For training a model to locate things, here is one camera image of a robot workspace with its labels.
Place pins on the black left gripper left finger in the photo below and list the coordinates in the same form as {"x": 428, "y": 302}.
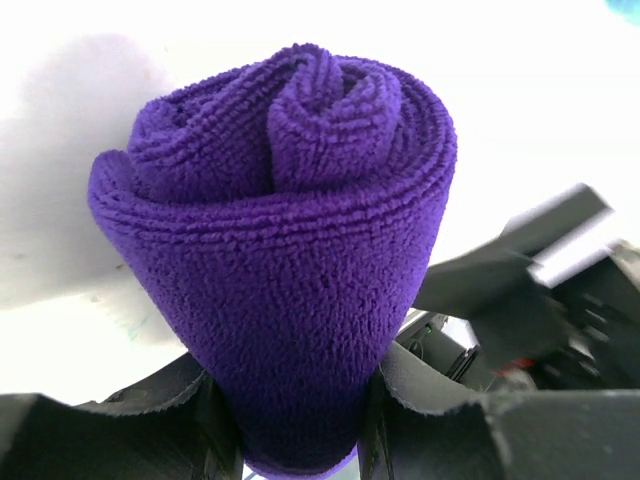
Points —
{"x": 174, "y": 424}

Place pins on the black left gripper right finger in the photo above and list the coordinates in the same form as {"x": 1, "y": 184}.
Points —
{"x": 422, "y": 425}

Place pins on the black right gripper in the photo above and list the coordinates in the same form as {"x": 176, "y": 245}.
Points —
{"x": 552, "y": 303}

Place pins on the purple towel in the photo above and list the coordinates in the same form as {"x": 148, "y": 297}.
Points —
{"x": 281, "y": 217}

